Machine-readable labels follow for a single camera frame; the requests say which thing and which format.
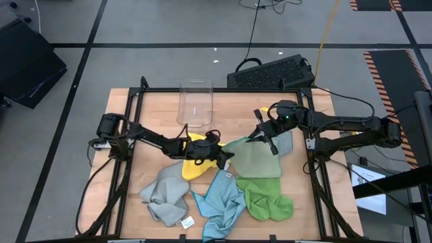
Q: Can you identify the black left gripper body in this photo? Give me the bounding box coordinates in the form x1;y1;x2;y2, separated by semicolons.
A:
184;130;227;167

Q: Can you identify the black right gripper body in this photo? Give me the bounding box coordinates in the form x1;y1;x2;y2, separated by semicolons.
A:
247;99;306;143

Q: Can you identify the pale green teal-edged towel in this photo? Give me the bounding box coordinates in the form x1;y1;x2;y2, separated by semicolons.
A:
221;136;283;179

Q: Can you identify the yellow microfiber towel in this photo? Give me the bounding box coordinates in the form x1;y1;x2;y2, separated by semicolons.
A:
181;132;227;182

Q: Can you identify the light blue microfiber towel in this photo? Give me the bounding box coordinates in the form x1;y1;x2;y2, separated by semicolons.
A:
191;169;248;243

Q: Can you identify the smooth grey microfiber towel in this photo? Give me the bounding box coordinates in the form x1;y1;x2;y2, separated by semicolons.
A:
275;130;294;157

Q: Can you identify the bright green microfiber towel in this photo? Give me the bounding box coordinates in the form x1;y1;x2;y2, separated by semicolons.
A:
235;175;295;223

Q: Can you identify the clear plastic bin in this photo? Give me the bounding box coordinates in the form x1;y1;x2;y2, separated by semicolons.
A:
175;79;215;129

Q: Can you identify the grey waffle-weave towel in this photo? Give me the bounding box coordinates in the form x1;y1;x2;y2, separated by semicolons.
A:
139;161;196;230

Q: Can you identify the small white box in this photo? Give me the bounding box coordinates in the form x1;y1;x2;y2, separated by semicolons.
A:
90;138;112;151

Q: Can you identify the white printed sign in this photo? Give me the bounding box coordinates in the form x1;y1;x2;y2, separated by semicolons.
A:
350;163;387;216

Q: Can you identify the black orange-striped floor mat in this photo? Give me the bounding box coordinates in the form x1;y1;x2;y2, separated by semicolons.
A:
363;49;432;169
350;0;432;12

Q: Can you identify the black metal beam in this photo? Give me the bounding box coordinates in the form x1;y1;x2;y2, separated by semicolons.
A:
352;164;432;200

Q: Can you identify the large black case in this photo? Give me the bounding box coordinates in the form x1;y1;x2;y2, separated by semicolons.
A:
0;18;68;110

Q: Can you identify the black metal table frame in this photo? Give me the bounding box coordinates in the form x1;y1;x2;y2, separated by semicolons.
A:
76;76;365;243

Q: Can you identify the black floor cable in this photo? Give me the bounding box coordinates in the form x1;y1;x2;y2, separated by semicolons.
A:
235;0;263;72

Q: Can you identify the yellow cable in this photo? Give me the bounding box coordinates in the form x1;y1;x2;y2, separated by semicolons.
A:
313;0;340;86

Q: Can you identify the white floor cable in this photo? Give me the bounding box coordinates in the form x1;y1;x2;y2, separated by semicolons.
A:
33;0;42;34

